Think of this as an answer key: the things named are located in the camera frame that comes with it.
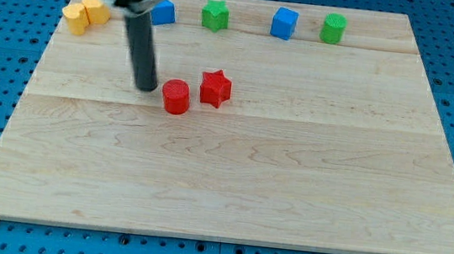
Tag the blue cube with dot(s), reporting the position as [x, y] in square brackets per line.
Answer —
[284, 23]

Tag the red star block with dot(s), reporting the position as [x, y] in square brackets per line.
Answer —
[215, 88]

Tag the wooden board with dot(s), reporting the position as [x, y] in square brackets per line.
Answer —
[331, 148]

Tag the red cylinder block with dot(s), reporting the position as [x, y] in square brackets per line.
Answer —
[176, 96]

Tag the green star block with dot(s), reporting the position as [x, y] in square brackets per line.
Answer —
[215, 15]

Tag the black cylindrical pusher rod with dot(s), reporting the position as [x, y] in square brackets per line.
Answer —
[142, 52]

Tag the blue block behind rod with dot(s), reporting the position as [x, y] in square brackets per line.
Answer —
[163, 13]

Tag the green cylinder block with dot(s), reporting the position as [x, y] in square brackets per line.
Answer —
[333, 28]

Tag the yellow heart block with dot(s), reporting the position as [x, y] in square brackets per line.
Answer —
[79, 16]

